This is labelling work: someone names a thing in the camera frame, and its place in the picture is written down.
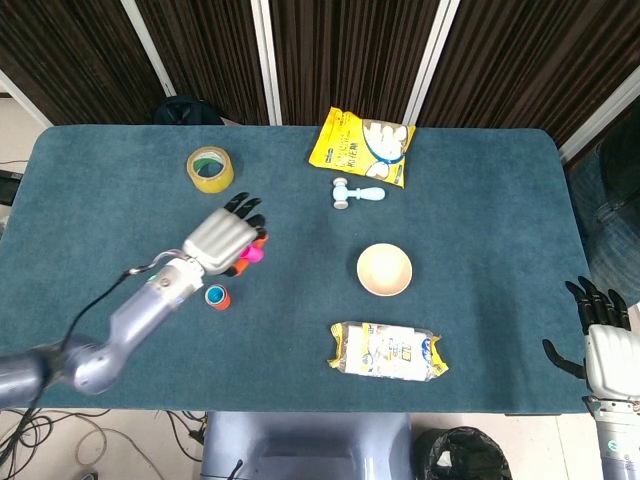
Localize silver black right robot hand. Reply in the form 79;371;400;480
543;275;640;401

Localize white divider frame post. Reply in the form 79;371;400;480
249;0;284;126
557;77;640;162
0;69;54;129
119;0;177;99
402;0;461;126

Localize tangled floor cables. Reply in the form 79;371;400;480
0;407;209;480

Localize black box device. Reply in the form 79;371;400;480
0;169;24;206

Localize teal table cloth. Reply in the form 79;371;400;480
0;124;599;415

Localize large orange plastic cup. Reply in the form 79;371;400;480
203;283;233;311

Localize blue denim jeans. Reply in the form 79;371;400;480
569;144;640;301

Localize yellow white clear food pack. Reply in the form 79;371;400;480
327;320;450;383

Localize pale blue toy hammer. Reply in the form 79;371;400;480
331;177;387;210

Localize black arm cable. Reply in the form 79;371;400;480
64;249;187;349

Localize black trash bin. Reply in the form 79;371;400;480
414;426;514;480

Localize dark brown divider panel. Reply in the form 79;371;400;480
134;0;271;126
269;0;441;126
0;0;169;126
417;0;640;149

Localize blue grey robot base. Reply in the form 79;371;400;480
199;410;416;480

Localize yellow marshmallow bag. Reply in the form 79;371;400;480
308;106;417;189

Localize yellowish packing tape roll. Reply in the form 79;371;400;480
186;145;235;195

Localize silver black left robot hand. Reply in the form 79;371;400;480
180;191;270;279

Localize beige bowl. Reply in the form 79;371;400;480
356;242;414;297

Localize black backpack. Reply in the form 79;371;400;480
153;95;225;126

